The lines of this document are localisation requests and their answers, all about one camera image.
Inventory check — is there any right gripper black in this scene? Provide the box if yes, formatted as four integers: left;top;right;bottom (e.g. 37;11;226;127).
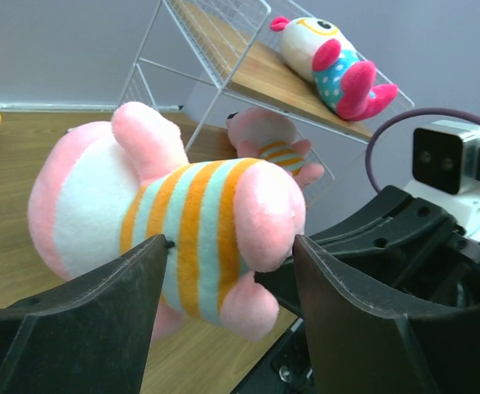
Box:
256;186;480;393

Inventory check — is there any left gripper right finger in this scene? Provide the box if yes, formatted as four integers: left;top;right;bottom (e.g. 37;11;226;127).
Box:
294;236;480;394

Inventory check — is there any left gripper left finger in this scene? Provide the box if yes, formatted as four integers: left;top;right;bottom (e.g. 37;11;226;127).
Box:
0;235;174;394

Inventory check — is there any pink plush face down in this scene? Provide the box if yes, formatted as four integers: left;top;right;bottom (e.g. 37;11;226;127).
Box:
27;102;306;341

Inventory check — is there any pink frog plush striped shirt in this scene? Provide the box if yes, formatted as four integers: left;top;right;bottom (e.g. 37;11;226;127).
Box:
226;107;325;188

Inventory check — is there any white panda plush with glasses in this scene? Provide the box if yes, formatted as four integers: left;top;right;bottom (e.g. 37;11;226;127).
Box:
270;16;399;121

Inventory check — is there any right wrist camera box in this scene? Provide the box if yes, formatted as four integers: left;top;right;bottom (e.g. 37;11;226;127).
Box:
405;120;480;242

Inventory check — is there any white wire wooden shelf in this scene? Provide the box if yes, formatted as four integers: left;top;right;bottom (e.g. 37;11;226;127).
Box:
116;0;415;206

